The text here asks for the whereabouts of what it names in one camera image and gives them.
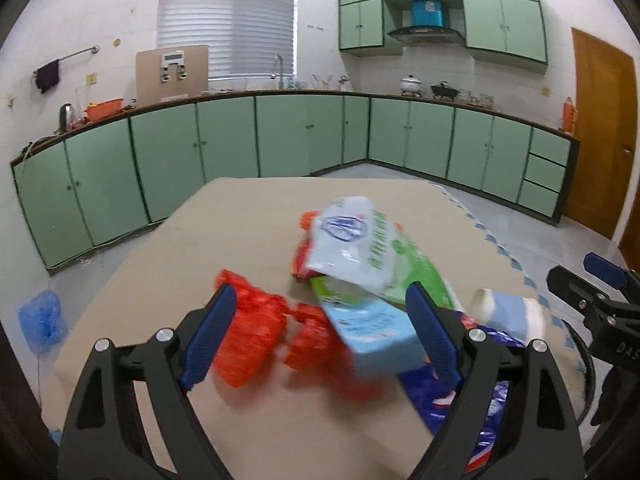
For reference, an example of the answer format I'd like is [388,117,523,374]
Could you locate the blue snack bag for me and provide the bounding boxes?
[398,307,524,479]

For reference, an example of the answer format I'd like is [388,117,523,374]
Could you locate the blue milk carton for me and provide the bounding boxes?
[310,276,426,378]

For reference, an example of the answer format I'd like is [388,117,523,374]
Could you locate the red plastic bag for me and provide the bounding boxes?
[212,269,384,402]

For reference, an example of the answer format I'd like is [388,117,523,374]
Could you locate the white green plastic bag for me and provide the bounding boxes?
[304,196,462,311]

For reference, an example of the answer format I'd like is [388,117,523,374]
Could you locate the orange foam fruit net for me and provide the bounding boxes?
[290,210,320,282]

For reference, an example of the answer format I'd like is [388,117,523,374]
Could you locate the black lined trash bin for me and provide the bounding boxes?
[560,318,599,426]

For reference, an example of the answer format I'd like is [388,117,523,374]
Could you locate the green lower kitchen cabinets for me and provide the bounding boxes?
[11,92,579,271]

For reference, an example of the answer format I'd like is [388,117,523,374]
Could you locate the brown wooden door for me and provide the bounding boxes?
[618,196,640,271]
[564,28,638,240]

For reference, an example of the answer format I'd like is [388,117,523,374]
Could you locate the beige tablecloth with scalloped edge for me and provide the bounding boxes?
[39,174,586,480]

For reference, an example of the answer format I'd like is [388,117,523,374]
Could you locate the orange thermos flask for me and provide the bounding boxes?
[560,96,578,136]

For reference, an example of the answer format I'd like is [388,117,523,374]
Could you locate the black wok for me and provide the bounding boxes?
[431,81,459,102]

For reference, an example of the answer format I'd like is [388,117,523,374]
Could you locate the white cooking pot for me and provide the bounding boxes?
[399,75,422,98]

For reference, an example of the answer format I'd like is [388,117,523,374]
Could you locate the black range hood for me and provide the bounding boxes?
[390,26,465,47]

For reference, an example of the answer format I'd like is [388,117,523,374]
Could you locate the steel electric kettle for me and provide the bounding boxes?
[58,103,76,133]

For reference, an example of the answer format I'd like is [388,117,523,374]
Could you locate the orange plastic basin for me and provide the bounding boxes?
[85,98,124,122]

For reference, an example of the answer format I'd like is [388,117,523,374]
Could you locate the cardboard box on counter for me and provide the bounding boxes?
[136,44,209,106]

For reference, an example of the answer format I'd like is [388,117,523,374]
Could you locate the window with white blinds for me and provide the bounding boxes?
[156,0,297,79]

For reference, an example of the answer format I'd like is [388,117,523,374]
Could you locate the green upper wall cabinets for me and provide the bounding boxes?
[338,0,548,74]

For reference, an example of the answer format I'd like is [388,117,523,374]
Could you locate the dark towel on rail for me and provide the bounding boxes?
[35,58,60,94]

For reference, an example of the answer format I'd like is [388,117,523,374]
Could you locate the chrome towel rail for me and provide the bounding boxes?
[58,44,101,62]

